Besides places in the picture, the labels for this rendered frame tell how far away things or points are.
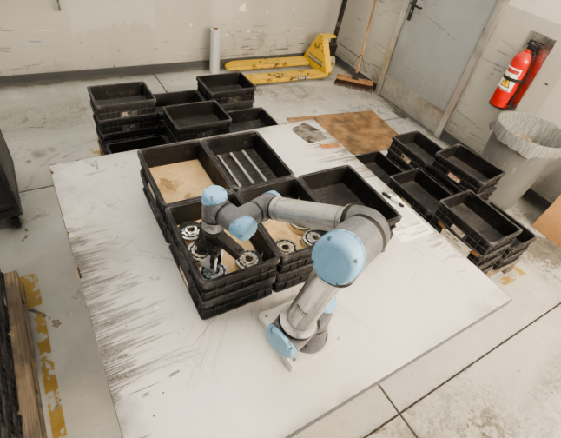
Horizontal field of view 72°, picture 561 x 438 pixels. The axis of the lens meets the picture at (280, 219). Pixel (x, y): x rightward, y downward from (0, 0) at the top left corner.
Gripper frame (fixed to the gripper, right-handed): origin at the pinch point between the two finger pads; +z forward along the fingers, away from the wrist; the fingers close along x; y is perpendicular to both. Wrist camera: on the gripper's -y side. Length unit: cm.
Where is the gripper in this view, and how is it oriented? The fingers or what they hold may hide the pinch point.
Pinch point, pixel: (217, 267)
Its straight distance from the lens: 142.5
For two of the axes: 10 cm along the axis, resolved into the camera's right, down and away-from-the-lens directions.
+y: -9.5, -2.9, 1.1
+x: -2.8, 6.3, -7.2
